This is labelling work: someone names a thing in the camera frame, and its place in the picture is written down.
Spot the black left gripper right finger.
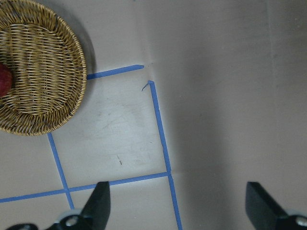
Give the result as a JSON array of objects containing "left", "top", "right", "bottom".
[{"left": 245, "top": 182, "right": 307, "bottom": 230}]

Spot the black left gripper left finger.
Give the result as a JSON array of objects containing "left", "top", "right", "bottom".
[{"left": 7, "top": 181, "right": 111, "bottom": 230}]

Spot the wicker basket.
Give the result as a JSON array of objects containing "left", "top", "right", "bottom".
[{"left": 0, "top": 0, "right": 87, "bottom": 136}]

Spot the dark red apple in basket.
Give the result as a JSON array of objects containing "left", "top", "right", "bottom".
[{"left": 0, "top": 63, "right": 12, "bottom": 97}]

